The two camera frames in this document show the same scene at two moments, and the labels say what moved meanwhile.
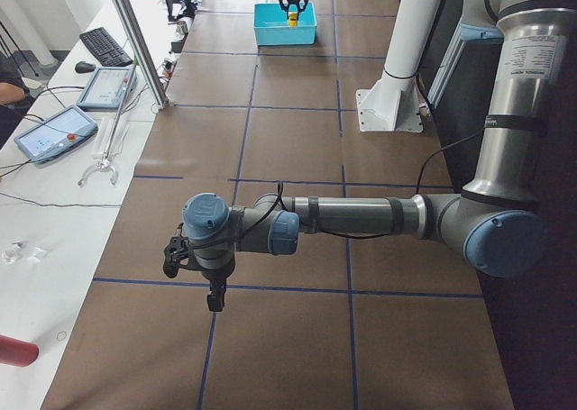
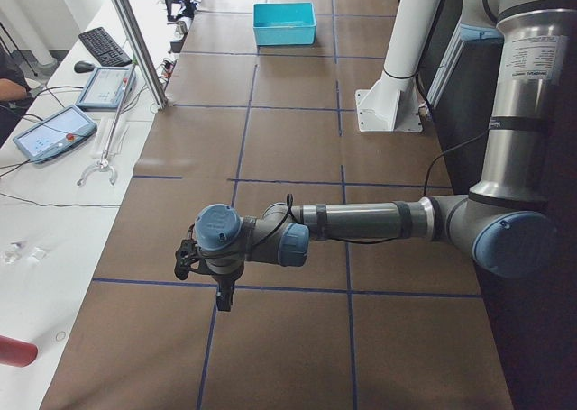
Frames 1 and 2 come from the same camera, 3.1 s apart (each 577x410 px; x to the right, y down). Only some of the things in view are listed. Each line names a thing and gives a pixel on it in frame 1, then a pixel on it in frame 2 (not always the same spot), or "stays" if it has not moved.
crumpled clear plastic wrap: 22,251 stays
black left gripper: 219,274 to 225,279
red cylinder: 17,352 stays
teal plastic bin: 271,25 stays
